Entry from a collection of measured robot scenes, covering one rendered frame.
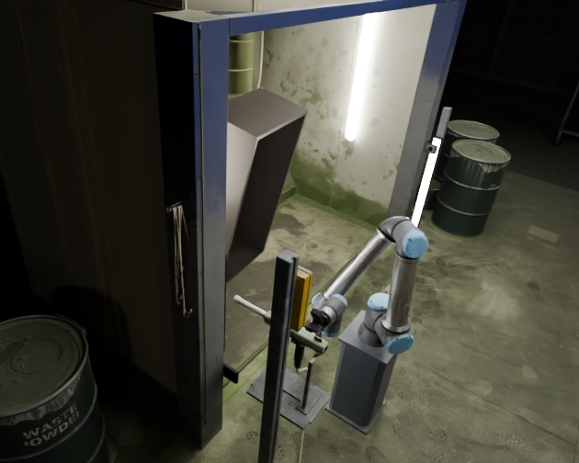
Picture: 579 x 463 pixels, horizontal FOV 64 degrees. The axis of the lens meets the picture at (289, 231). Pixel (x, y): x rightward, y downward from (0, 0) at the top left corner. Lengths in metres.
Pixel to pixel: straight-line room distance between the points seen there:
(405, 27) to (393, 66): 0.33
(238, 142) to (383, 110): 2.20
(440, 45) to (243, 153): 2.22
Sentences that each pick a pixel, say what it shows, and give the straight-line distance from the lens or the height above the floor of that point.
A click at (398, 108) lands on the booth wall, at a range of 4.45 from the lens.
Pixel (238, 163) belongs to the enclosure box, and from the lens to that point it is 2.62.
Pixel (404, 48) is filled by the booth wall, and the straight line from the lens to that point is 4.36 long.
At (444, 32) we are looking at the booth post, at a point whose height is 1.98.
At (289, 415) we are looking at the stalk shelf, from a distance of 2.18.
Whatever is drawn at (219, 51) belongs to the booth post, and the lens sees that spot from 1.74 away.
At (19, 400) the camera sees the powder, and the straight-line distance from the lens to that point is 2.29.
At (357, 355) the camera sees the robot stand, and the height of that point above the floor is 0.58.
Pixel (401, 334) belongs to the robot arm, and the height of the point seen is 0.90.
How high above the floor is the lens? 2.55
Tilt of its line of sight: 33 degrees down
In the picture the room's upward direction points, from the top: 6 degrees clockwise
